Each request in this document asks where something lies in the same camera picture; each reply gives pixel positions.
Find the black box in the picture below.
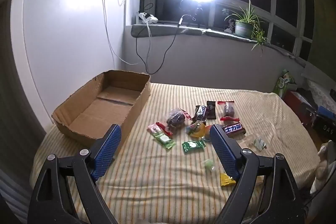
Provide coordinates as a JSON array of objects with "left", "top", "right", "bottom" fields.
[{"left": 312, "top": 114, "right": 336, "bottom": 139}]

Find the yellow candy packet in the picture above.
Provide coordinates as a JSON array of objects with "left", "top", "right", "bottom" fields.
[{"left": 220, "top": 173, "right": 237, "bottom": 187}]

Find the black tripod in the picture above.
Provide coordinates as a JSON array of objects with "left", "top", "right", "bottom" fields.
[{"left": 193, "top": 2, "right": 208, "bottom": 29}]

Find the clear printed snack packet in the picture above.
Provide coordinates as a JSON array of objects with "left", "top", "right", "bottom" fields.
[{"left": 241, "top": 134, "right": 267, "bottom": 151}]

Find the red-ended dark snack packet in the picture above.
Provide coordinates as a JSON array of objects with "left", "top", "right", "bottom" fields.
[{"left": 217, "top": 101, "right": 240, "bottom": 123}]

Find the white wardrobe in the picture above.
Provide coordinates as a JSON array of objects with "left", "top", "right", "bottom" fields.
[{"left": 10, "top": 0, "right": 132, "bottom": 125}]

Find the cardboard box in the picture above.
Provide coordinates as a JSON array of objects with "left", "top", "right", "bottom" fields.
[{"left": 51, "top": 70, "right": 151, "bottom": 147}]

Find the pink snack packet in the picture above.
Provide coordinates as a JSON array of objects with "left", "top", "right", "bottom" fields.
[{"left": 147, "top": 124, "right": 164, "bottom": 136}]

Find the long light green packet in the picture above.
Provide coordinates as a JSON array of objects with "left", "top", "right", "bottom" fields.
[{"left": 154, "top": 132, "right": 176, "bottom": 150}]

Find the white cable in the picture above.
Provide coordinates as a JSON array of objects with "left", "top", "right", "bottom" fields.
[{"left": 100, "top": 0, "right": 153, "bottom": 65}]

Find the black cable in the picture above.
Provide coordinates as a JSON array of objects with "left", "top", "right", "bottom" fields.
[{"left": 136, "top": 2, "right": 189, "bottom": 75}]

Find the grey stone window sill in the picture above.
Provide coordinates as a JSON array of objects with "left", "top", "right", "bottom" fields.
[{"left": 130, "top": 23, "right": 307, "bottom": 67}]

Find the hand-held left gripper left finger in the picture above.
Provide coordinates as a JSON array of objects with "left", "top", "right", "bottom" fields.
[{"left": 28, "top": 124, "right": 124, "bottom": 224}]

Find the blue box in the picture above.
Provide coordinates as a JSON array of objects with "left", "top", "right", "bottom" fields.
[{"left": 316, "top": 106, "right": 336, "bottom": 119}]

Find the clear red-ended prune bag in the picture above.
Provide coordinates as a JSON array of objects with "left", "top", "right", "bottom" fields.
[{"left": 156, "top": 108, "right": 193, "bottom": 138}]

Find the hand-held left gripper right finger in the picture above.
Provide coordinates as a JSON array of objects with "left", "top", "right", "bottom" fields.
[{"left": 209, "top": 124, "right": 309, "bottom": 224}]

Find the brown chocolate bar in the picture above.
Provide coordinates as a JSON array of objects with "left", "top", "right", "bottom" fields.
[{"left": 193, "top": 105, "right": 208, "bottom": 122}]

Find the white fleece clothing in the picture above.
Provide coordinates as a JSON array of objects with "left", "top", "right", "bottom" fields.
[{"left": 311, "top": 140, "right": 336, "bottom": 195}]

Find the red box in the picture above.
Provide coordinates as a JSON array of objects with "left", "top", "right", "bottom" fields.
[{"left": 283, "top": 90, "right": 315, "bottom": 125}]

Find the green snack bag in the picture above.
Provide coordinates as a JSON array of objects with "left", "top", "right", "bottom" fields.
[{"left": 273, "top": 69, "right": 297, "bottom": 97}]

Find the striped beige blanket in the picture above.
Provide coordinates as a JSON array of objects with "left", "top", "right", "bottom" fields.
[{"left": 29, "top": 82, "right": 322, "bottom": 224}]

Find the chocolate bar with blue lettering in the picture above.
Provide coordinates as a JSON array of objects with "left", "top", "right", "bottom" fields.
[{"left": 222, "top": 122, "right": 247, "bottom": 138}]

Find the dark brown snack packet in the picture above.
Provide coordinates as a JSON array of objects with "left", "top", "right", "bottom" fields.
[{"left": 206, "top": 101, "right": 217, "bottom": 120}]

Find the dark green snack packet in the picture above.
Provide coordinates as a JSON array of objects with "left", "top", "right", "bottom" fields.
[{"left": 182, "top": 140, "right": 206, "bottom": 154}]

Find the jelly cup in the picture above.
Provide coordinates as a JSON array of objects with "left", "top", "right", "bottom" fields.
[{"left": 186, "top": 120, "right": 212, "bottom": 142}]

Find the potted spider plant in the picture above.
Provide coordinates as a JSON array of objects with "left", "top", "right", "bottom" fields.
[{"left": 224, "top": 0, "right": 268, "bottom": 56}]

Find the white power strip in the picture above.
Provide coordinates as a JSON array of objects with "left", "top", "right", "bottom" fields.
[{"left": 138, "top": 11, "right": 159, "bottom": 24}]

